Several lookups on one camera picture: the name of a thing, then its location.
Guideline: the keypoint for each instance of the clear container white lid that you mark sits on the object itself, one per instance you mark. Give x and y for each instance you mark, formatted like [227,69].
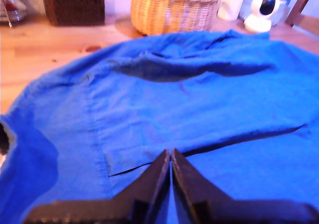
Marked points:
[74,7]

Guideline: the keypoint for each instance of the white insulated bottle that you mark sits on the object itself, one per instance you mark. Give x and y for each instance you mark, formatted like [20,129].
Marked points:
[231,5]

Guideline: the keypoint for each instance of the wooden chair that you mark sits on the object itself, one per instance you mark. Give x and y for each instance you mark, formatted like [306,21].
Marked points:
[297,7]

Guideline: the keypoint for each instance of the wicker basket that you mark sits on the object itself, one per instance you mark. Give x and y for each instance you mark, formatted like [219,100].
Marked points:
[169,15]

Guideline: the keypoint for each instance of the blue cloth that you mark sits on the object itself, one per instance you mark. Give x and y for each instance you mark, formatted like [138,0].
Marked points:
[199,109]

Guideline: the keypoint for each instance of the brown coffee beans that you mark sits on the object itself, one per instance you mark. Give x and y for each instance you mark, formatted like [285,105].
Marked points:
[77,10]

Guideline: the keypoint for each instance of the small white round camera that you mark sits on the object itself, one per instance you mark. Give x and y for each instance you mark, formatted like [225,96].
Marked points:
[259,22]

